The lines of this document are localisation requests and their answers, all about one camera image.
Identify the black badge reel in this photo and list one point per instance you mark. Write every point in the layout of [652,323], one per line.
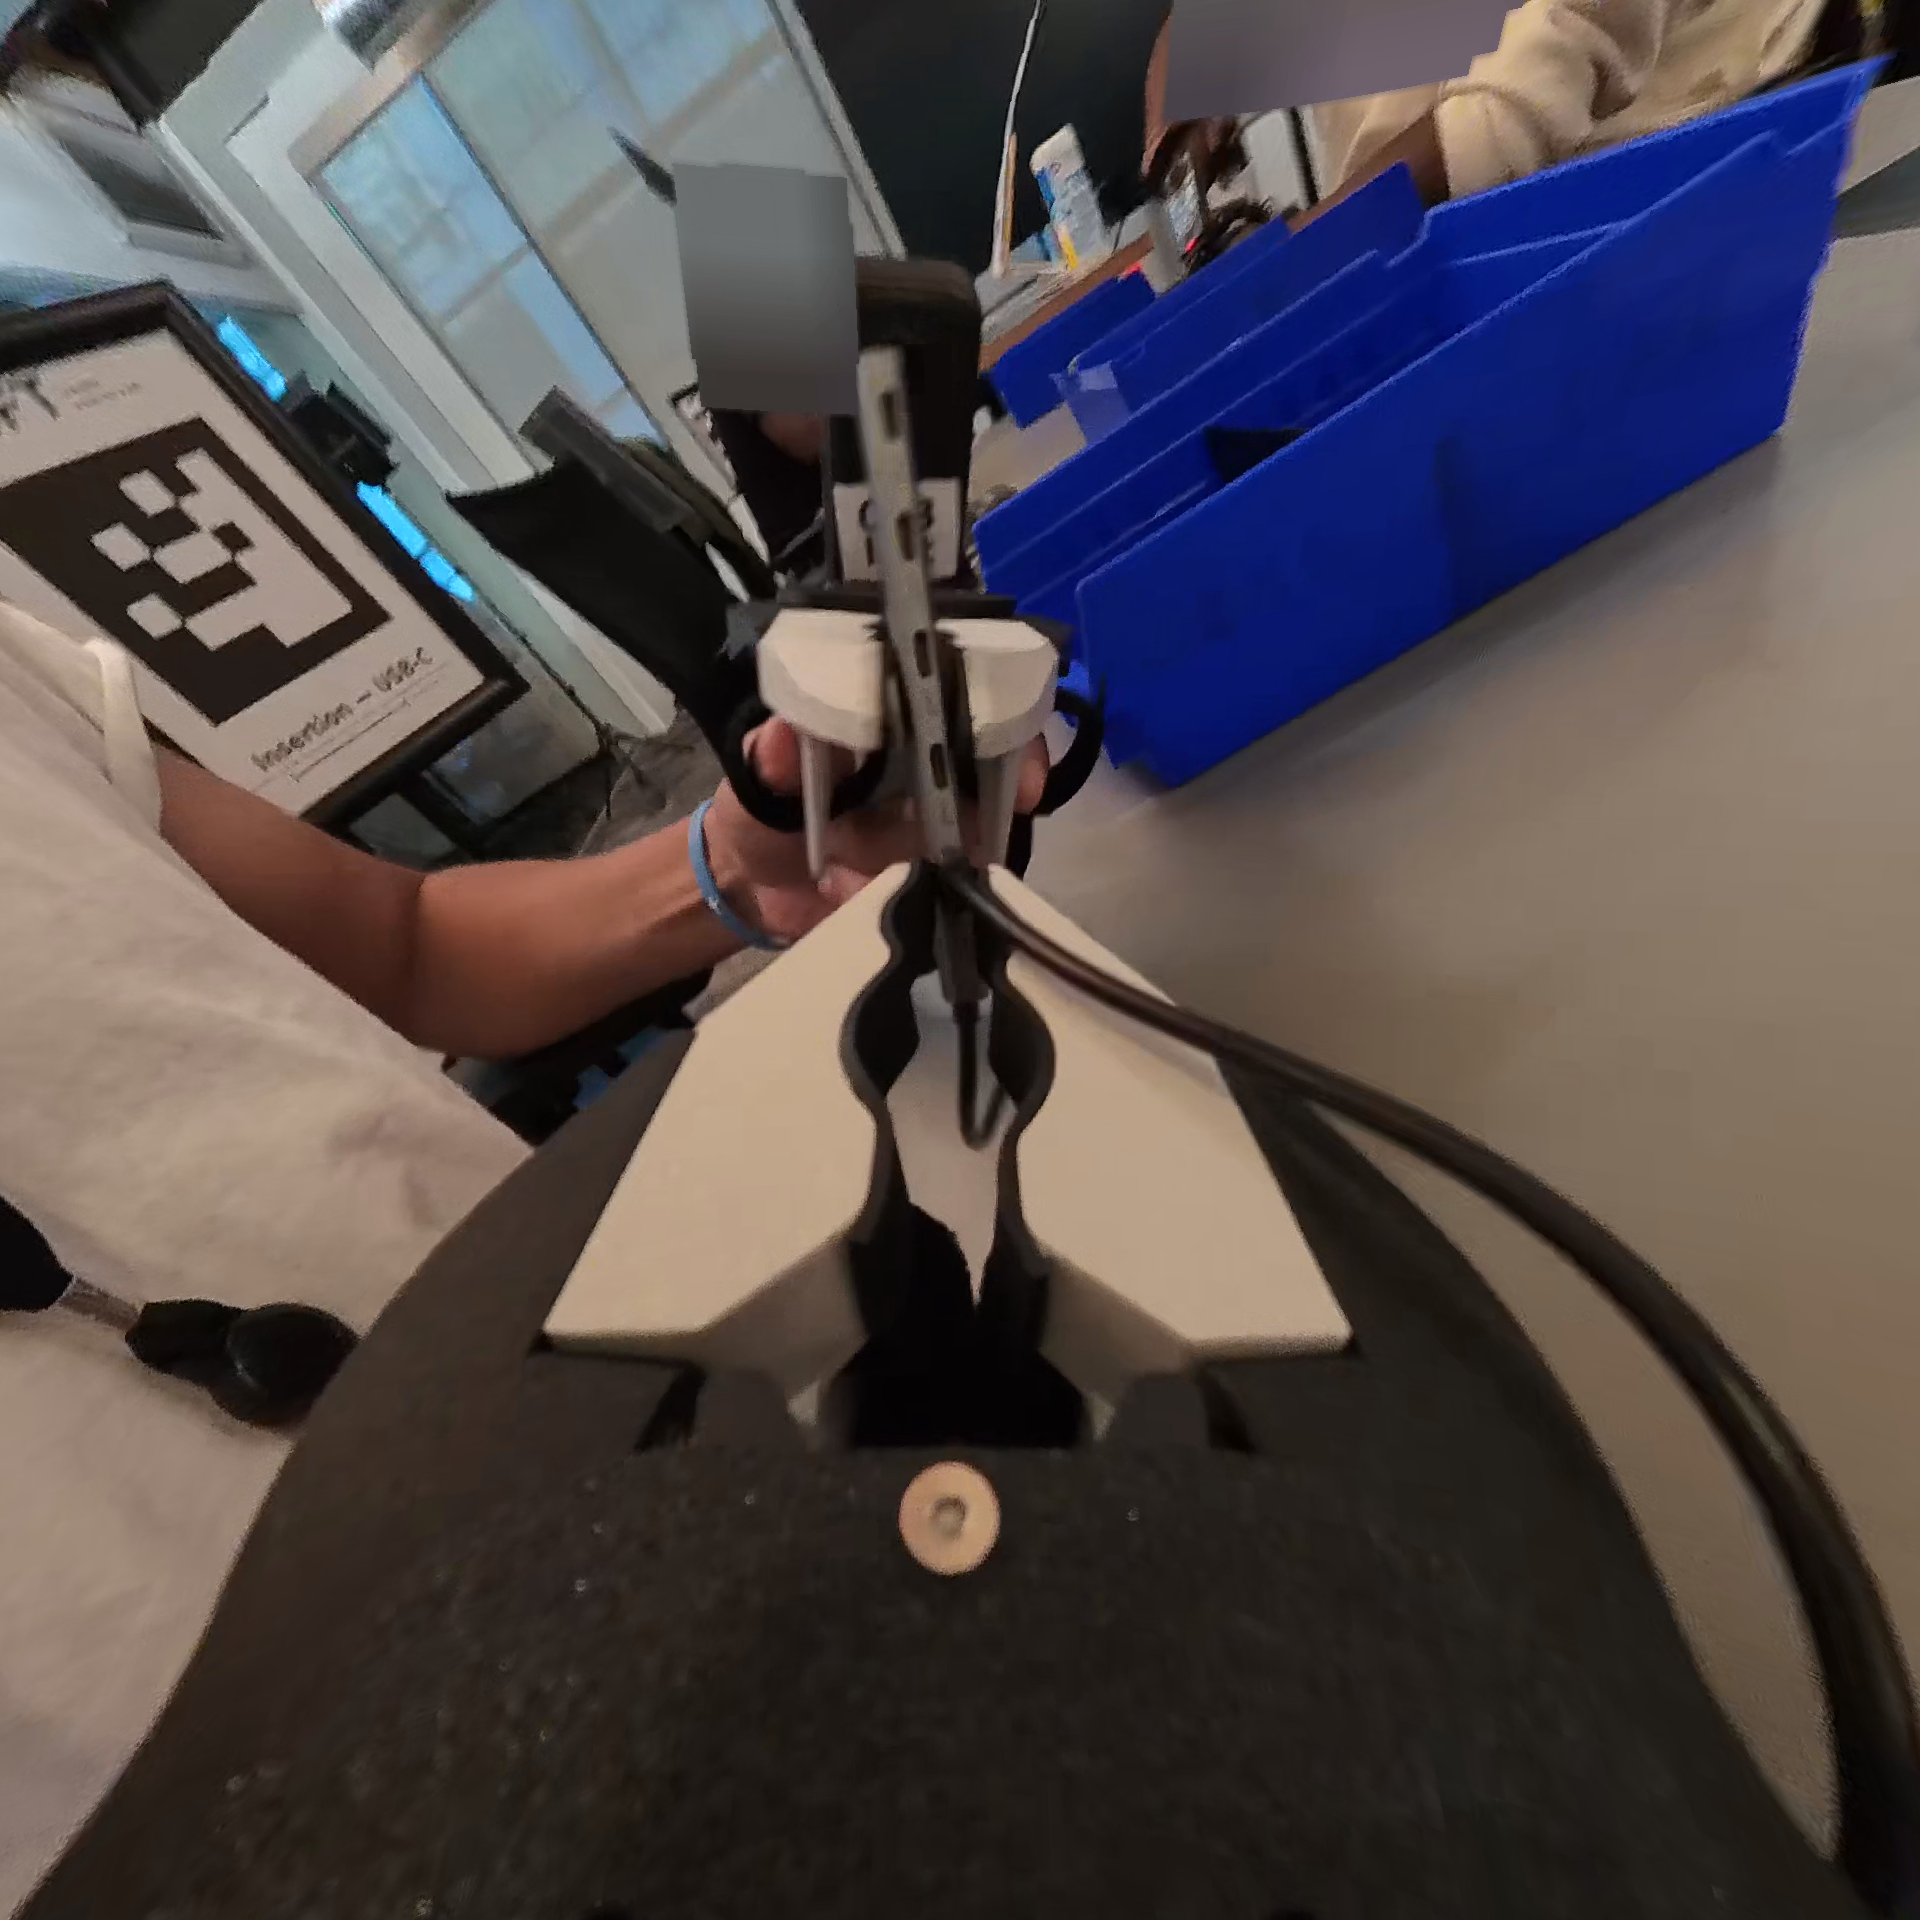
[255,1351]

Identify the white wipes container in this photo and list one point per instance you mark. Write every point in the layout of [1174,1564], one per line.
[1069,194]

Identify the framed marker sign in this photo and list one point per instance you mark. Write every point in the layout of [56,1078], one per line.
[224,571]

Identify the grey usb hub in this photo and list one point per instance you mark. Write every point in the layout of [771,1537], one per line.
[905,571]

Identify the large blue storage bin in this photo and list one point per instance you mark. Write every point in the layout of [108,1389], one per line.
[1425,494]

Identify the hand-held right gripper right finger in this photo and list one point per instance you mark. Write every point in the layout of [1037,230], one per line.
[1154,1201]

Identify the person's left forearm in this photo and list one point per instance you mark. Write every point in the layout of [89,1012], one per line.
[495,931]

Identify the person's left hand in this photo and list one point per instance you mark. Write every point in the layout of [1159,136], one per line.
[780,879]

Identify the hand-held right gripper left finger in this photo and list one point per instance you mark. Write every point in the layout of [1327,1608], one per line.
[705,1201]

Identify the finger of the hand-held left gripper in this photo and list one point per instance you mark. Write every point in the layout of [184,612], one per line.
[825,683]
[1002,675]

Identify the person's white shirt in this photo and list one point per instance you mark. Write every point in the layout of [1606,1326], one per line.
[181,1125]

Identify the black office chair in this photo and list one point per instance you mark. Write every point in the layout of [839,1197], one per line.
[630,554]

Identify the glass partition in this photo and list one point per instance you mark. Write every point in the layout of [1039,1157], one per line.
[495,224]

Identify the blue wristband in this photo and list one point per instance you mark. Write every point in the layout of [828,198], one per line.
[705,884]

